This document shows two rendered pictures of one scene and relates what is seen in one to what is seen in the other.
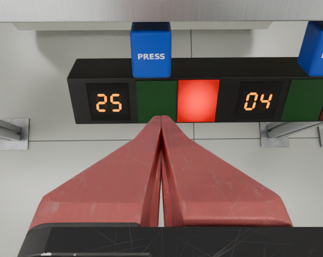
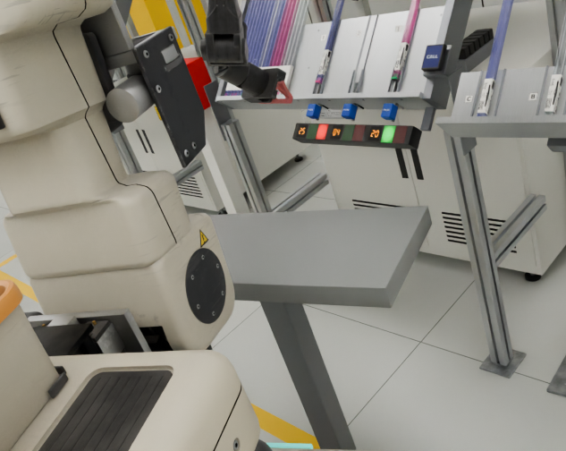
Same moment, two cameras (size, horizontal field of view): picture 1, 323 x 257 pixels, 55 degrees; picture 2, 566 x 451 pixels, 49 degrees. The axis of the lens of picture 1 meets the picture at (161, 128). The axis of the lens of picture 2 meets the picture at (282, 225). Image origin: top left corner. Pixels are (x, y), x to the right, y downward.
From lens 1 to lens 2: 1.38 m
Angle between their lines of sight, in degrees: 59
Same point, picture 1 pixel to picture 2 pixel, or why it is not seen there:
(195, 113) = (320, 135)
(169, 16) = (313, 97)
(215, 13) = (321, 97)
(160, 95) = (314, 129)
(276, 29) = not seen: outside the picture
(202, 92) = (324, 128)
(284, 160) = (496, 387)
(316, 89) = (350, 128)
